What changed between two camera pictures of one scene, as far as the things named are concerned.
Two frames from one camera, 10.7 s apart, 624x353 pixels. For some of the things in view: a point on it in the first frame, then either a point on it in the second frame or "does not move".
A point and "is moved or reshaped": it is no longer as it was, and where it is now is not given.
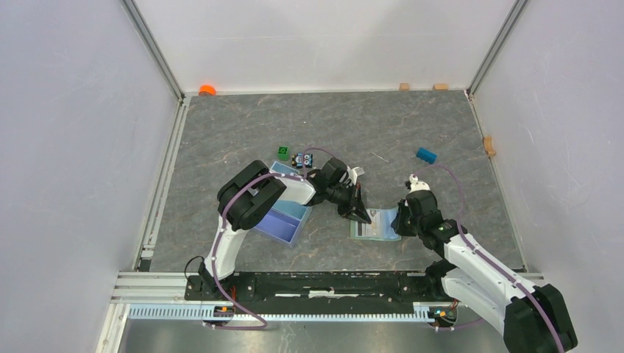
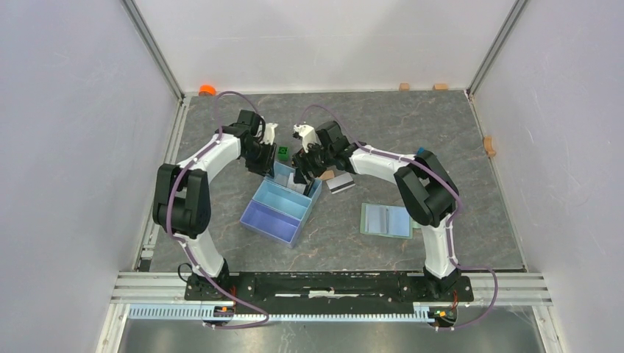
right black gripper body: (406, 225) -> (318, 159)
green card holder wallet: (380, 229) is moved or reshaped
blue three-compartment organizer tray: (286, 219) does not move
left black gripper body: (343, 197) -> (260, 159)
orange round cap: (208, 89) does not move
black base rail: (361, 292) does not move
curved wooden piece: (490, 151) does not move
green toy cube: (283, 154) does not move
